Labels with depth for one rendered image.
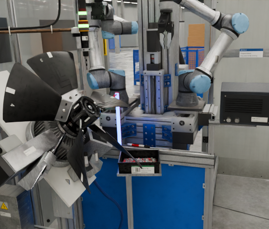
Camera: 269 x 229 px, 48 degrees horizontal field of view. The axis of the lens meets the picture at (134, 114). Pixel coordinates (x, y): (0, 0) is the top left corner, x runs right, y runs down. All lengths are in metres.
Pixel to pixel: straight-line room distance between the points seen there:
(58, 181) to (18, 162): 0.28
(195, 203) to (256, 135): 1.50
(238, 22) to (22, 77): 1.26
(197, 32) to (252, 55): 6.45
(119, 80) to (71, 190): 0.97
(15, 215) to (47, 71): 0.67
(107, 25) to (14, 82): 0.79
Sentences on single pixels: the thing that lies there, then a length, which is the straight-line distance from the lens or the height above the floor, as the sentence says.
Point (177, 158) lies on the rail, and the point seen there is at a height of 0.82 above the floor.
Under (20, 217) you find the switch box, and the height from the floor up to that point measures 0.73.
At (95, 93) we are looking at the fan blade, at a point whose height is 1.21.
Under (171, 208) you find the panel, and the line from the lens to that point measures 1.92.
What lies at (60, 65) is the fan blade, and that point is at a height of 1.39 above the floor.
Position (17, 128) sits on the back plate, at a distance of 1.39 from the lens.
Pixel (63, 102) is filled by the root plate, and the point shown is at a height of 1.26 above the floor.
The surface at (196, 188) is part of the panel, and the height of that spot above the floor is 0.64.
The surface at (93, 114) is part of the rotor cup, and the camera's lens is 1.29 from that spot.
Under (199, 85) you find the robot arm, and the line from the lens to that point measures 1.83.
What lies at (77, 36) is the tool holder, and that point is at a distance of 1.34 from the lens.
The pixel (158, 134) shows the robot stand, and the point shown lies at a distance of 2.08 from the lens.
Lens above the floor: 1.54
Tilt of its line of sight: 16 degrees down
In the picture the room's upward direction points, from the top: 2 degrees counter-clockwise
